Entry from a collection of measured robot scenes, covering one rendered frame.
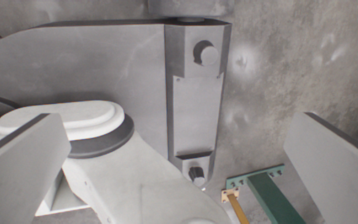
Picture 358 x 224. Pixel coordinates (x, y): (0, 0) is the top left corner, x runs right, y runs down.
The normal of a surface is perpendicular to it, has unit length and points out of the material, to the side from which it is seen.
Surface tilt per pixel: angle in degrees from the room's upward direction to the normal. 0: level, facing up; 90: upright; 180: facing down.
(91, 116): 90
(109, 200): 90
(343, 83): 0
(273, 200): 90
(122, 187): 90
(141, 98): 0
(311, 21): 0
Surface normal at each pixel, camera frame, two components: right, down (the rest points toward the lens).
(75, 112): 0.00, -0.87
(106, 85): 0.22, 0.49
